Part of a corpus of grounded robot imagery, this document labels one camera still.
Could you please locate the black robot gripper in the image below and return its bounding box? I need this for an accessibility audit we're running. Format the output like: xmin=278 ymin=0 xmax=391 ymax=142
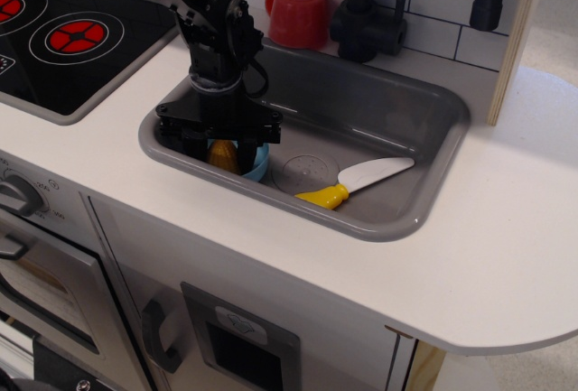
xmin=155 ymin=81 xmax=283 ymax=172

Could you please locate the yellow toy corn cob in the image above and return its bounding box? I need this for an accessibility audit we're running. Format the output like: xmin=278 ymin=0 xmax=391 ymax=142
xmin=208 ymin=140 xmax=241 ymax=174

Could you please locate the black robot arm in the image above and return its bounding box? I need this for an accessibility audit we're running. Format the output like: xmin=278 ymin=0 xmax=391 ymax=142
xmin=153 ymin=0 xmax=283 ymax=173

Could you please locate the light blue plastic bowl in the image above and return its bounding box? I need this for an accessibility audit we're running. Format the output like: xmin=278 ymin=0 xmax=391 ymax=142
xmin=242 ymin=144 xmax=269 ymax=182

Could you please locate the grey plastic sink basin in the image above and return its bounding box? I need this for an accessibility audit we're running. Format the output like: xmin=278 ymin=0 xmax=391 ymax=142
xmin=138 ymin=42 xmax=470 ymax=242

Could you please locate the red plastic cup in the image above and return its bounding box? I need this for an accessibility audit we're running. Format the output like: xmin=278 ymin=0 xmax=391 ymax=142
xmin=265 ymin=0 xmax=329 ymax=50

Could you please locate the black toy faucet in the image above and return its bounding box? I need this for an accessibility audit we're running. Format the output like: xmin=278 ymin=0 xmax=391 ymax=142
xmin=330 ymin=0 xmax=503 ymax=63

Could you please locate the black toy stovetop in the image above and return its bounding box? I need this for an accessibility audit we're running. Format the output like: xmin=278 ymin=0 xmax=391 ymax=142
xmin=1 ymin=0 xmax=177 ymax=126

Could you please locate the grey dispenser panel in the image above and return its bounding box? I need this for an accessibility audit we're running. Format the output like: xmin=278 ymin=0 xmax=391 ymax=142
xmin=181 ymin=282 xmax=303 ymax=391

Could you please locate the grey oven control knob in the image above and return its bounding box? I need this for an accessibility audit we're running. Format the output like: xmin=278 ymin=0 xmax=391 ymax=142
xmin=1 ymin=174 xmax=50 ymax=217

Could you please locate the grey oven door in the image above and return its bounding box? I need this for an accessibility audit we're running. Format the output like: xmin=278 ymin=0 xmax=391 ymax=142
xmin=1 ymin=212 xmax=149 ymax=390

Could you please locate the light wood side panel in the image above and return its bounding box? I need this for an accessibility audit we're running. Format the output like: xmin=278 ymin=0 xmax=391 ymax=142
xmin=485 ymin=0 xmax=539 ymax=126

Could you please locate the yellow handled toy spatula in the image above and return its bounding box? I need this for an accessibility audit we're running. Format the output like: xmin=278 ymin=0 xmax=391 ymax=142
xmin=295 ymin=157 xmax=415 ymax=210

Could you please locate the grey cabinet door handle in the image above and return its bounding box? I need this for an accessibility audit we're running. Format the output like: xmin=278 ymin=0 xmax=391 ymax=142
xmin=141 ymin=300 xmax=182 ymax=374

